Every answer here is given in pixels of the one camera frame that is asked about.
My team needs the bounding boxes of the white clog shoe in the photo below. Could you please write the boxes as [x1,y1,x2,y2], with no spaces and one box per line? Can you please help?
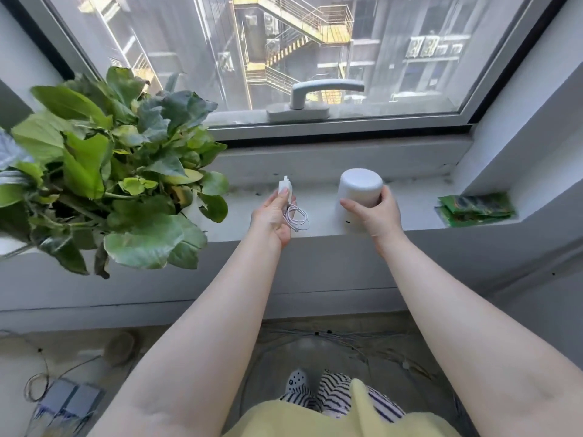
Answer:
[285,369,311,396]

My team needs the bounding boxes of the grey window frame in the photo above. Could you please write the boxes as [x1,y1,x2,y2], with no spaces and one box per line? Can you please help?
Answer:
[13,0,571,142]

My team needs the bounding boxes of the yellow shirt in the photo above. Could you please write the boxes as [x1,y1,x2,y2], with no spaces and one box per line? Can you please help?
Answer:
[222,378,462,437]

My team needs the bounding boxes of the striped trousers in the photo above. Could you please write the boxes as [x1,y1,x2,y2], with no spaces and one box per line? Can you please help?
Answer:
[279,370,407,425]

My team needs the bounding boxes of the person's left hand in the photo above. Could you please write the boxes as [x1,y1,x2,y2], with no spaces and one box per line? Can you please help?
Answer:
[250,186,298,250]

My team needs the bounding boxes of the grey power strip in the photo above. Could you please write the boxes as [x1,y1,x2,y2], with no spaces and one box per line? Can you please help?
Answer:
[34,378,106,428]

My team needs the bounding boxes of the green foil packet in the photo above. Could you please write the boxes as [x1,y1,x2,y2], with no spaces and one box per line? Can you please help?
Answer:
[438,193,514,211]
[439,206,518,222]

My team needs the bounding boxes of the person's right hand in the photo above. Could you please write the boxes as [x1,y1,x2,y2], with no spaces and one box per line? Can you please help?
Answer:
[340,185,402,251]

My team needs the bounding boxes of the grey floor cable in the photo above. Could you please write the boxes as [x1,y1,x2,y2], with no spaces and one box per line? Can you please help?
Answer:
[23,348,103,403]

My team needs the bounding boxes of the person's right forearm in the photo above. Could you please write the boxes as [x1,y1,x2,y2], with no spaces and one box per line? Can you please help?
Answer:
[371,229,583,437]

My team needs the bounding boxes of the white cable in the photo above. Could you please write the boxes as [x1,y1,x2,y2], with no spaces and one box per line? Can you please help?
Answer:
[282,203,311,233]

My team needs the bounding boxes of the beige round disc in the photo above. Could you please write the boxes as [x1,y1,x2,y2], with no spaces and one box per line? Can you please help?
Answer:
[104,331,136,367]

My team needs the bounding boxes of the white window handle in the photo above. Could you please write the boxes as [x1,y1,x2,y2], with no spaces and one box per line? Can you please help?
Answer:
[266,79,365,123]

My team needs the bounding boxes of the person's left forearm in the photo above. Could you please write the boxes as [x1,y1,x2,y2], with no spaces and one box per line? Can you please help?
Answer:
[89,229,288,437]

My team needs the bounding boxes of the white cylindrical device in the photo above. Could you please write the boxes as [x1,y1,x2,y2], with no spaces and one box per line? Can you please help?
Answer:
[335,168,384,235]

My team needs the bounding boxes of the green leafy potted plant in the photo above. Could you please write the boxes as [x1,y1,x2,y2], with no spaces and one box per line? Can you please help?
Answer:
[0,66,230,280]

